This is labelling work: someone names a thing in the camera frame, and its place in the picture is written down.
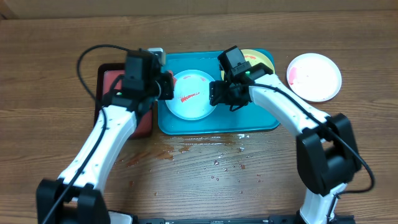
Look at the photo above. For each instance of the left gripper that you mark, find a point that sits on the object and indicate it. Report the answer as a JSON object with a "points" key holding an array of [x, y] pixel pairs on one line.
{"points": [[166, 82]]}

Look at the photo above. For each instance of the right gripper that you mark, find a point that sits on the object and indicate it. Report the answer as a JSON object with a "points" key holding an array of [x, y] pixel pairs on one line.
{"points": [[222, 98]]}

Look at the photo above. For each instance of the light blue plate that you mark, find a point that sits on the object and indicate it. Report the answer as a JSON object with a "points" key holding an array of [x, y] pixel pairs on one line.
{"points": [[191, 95]]}

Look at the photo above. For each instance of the white plate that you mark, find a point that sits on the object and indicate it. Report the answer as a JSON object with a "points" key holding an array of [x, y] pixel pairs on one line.
{"points": [[314, 77]]}

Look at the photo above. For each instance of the green scrubbing sponge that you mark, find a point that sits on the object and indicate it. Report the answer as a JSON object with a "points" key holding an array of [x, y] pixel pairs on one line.
{"points": [[173, 77]]}

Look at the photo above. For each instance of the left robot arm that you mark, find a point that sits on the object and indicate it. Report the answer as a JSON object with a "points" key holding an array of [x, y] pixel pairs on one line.
{"points": [[77, 194]]}

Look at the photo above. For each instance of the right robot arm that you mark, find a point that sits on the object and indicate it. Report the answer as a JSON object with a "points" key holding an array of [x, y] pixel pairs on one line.
{"points": [[327, 154]]}

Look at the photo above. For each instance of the teal plastic tray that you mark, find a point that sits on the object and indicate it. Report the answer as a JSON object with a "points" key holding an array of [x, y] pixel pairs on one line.
{"points": [[221, 119]]}

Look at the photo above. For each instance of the black tray with red water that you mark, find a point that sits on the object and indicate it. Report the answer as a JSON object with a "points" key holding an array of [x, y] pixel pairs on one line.
{"points": [[106, 74]]}

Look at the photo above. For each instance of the yellow-green plate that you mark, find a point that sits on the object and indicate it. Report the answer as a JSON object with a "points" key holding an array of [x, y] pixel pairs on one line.
{"points": [[264, 59]]}

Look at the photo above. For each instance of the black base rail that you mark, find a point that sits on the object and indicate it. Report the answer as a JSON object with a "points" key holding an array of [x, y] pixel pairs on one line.
{"points": [[214, 221]]}

